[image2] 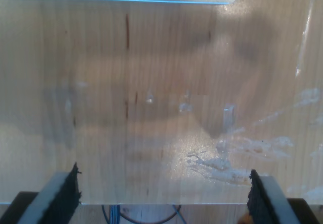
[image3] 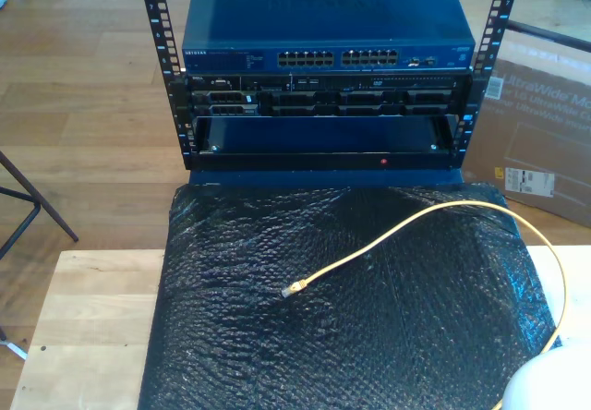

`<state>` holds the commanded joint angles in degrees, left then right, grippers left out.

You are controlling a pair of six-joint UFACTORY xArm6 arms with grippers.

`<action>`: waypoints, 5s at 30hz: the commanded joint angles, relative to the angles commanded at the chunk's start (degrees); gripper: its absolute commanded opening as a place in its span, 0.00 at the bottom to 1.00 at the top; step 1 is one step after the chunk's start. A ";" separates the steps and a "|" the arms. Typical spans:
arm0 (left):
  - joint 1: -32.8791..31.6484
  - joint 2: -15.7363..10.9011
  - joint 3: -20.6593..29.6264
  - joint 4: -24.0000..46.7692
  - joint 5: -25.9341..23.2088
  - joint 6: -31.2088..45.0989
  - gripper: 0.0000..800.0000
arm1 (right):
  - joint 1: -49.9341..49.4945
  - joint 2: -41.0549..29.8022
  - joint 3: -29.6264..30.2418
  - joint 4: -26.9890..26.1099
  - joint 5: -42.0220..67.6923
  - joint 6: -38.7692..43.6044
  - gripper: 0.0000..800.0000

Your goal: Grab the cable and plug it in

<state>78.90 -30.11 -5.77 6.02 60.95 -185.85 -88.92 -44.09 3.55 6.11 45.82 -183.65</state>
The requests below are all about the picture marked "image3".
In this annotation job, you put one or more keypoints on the black rack shelf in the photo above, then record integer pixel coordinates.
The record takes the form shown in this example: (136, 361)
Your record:
(323, 137)

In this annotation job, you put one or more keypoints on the black rack server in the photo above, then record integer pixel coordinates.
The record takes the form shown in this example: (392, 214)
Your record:
(323, 96)

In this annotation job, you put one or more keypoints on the black bubble-wrap mat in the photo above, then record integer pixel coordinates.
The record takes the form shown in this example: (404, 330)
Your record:
(323, 313)

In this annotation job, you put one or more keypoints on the brown cardboard monitor box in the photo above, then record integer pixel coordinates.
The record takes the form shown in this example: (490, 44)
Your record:
(545, 142)

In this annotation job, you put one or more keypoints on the white flat strip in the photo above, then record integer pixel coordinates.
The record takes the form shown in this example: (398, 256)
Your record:
(14, 350)

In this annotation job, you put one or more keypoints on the blue rack base plate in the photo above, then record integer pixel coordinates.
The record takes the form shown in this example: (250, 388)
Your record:
(323, 177)

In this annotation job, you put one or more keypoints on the blue network switch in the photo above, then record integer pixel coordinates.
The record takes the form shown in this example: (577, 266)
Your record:
(323, 8)

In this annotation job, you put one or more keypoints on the black perforated rack post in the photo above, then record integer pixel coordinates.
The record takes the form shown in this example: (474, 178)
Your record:
(496, 22)
(159, 22)

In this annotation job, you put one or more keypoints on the black metal stool frame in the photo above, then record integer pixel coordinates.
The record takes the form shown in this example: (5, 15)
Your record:
(46, 206)

